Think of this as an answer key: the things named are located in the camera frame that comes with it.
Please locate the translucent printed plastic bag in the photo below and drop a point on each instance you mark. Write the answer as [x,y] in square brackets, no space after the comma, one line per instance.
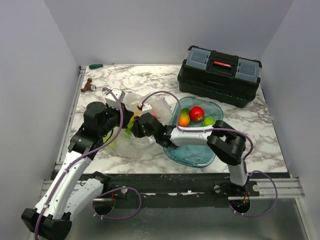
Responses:
[131,147]

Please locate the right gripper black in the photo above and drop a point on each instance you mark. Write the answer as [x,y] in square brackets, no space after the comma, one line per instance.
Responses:
[135,129]

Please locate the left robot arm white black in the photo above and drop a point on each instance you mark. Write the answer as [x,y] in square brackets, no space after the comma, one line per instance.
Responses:
[52,216]

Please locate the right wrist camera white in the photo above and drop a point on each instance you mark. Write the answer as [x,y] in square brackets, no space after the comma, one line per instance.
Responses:
[145,108]

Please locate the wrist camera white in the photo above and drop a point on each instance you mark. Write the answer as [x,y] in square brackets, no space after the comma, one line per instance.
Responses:
[145,108]
[114,97]

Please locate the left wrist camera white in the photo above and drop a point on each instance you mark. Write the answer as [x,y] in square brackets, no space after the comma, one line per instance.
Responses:
[114,97]

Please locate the green handled screwdriver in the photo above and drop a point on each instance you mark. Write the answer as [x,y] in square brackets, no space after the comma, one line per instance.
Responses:
[97,66]

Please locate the teal transparent plastic tray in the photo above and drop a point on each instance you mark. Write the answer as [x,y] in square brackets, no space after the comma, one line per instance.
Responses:
[195,156]

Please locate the orange green fake mango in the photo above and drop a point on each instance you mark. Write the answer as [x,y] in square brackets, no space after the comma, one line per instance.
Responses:
[184,118]

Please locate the light green fake pear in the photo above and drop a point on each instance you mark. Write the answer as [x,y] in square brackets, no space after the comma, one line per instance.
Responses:
[113,144]

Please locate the red fake fruit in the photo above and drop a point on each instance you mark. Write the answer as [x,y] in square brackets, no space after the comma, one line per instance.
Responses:
[196,114]

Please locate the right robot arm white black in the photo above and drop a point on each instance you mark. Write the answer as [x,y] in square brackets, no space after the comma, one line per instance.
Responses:
[227,143]

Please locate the black toolbox red handle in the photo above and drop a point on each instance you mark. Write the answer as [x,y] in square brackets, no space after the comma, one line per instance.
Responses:
[219,76]

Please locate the black mounting base rail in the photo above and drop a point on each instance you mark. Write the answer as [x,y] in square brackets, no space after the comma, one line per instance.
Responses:
[184,190]

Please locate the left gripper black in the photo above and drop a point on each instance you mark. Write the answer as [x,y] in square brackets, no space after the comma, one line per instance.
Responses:
[128,114]

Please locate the brown water tap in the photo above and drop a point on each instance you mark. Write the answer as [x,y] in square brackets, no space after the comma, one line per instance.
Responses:
[89,86]

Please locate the yellow fake fruit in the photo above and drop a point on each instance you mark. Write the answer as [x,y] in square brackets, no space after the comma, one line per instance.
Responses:
[134,117]

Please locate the green fake fruit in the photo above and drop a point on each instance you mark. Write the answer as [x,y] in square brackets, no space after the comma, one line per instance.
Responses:
[208,121]

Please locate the aluminium frame rail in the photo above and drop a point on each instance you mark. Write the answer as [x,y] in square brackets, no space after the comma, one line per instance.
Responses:
[287,188]

